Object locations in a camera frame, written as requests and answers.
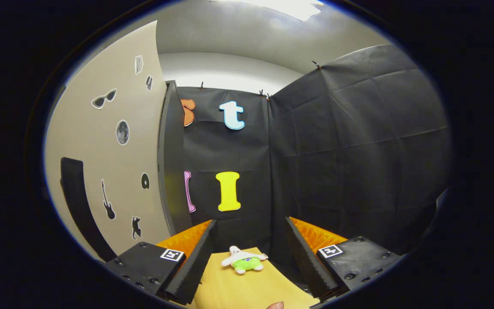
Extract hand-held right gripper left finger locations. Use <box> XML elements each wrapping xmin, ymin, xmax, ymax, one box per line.
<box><xmin>105</xmin><ymin>219</ymin><xmax>218</xmax><ymax>306</ymax></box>

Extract beige cabinet door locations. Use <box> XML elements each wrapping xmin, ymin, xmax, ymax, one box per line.
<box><xmin>43</xmin><ymin>20</ymin><xmax>175</xmax><ymax>263</ymax></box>

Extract green white plush toy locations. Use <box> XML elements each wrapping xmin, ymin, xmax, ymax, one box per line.
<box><xmin>221</xmin><ymin>245</ymin><xmax>269</xmax><ymax>275</ymax></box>

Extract black cabinet door handle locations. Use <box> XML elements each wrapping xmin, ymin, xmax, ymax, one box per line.
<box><xmin>60</xmin><ymin>157</ymin><xmax>117</xmax><ymax>262</ymax></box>

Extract long ceiling light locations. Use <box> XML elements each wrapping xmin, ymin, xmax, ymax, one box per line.
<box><xmin>211</xmin><ymin>0</ymin><xmax>325</xmax><ymax>22</ymax></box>

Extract black backdrop cloth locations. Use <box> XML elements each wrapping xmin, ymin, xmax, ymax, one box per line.
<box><xmin>178</xmin><ymin>43</ymin><xmax>452</xmax><ymax>258</ymax></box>

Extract row of black clips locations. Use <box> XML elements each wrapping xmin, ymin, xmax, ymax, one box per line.
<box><xmin>199</xmin><ymin>60</ymin><xmax>322</xmax><ymax>100</ymax></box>

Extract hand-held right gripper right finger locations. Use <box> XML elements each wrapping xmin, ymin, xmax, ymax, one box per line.
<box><xmin>284</xmin><ymin>216</ymin><xmax>403</xmax><ymax>302</ymax></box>

